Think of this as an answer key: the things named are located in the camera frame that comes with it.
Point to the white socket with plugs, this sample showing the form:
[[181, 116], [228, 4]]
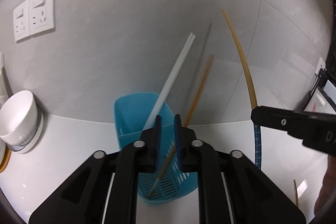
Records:
[[321, 65]]

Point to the chopstick with pale grey end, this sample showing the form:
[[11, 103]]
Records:
[[185, 123]]

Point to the white appliance with black frame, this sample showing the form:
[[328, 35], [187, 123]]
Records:
[[330, 62]]

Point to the white plastic chopstick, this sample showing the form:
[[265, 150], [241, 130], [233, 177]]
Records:
[[170, 81]]

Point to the chopstick with blue patterned end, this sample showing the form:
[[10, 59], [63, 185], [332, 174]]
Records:
[[250, 87]]

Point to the wooden plate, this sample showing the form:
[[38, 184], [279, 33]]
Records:
[[5, 161]]

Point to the white floral rice cooker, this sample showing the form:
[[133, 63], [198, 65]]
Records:
[[320, 102]]

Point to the person right hand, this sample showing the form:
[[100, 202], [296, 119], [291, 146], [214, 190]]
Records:
[[328, 184]]

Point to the chopstick with pale floral end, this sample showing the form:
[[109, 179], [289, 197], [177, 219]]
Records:
[[296, 193]]

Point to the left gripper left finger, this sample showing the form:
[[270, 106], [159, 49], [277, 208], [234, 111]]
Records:
[[104, 188]]

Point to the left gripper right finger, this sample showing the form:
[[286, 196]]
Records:
[[231, 189]]

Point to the white wall socket pair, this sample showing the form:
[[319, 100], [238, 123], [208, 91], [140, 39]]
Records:
[[32, 17]]

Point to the white ridged plate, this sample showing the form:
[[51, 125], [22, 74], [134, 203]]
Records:
[[33, 138]]

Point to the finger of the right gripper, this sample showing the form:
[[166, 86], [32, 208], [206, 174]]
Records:
[[280, 119]]

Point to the large white bowl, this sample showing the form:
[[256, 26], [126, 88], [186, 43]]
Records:
[[18, 117]]

